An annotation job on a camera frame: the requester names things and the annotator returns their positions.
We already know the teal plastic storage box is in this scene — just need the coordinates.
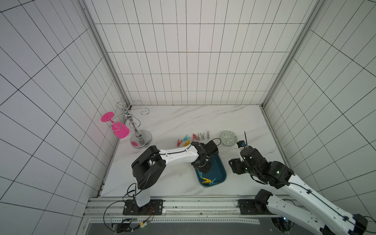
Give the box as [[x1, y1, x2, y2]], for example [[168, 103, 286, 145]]
[[198, 153, 227, 187]]

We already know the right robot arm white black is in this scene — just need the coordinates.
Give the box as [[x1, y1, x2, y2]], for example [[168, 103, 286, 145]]
[[229, 141, 368, 235]]

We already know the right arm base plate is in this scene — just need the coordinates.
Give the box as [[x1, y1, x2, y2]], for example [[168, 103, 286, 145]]
[[238, 199, 273, 215]]

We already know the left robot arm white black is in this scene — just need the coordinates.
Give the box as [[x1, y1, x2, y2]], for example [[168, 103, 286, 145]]
[[131, 140, 218, 208]]

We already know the pink wine glass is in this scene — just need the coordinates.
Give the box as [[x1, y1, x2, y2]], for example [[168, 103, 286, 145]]
[[101, 112, 130, 139]]

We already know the green patterned ceramic bowl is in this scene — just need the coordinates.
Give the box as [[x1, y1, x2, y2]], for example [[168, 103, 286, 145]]
[[220, 131, 238, 147]]

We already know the aluminium mounting rail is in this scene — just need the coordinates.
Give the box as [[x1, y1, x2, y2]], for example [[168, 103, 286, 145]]
[[83, 196, 321, 225]]

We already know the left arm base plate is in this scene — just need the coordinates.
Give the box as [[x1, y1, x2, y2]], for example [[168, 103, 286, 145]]
[[122, 199, 164, 216]]

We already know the yellow clothespin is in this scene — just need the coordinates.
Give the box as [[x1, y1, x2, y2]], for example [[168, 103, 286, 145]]
[[201, 177, 212, 185], [183, 140, 191, 147]]

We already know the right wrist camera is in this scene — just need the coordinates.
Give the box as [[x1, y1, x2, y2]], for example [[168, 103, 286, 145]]
[[237, 141, 247, 150]]

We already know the chrome glass holder stand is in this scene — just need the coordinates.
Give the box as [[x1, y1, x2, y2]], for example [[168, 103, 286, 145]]
[[116, 100, 152, 149]]

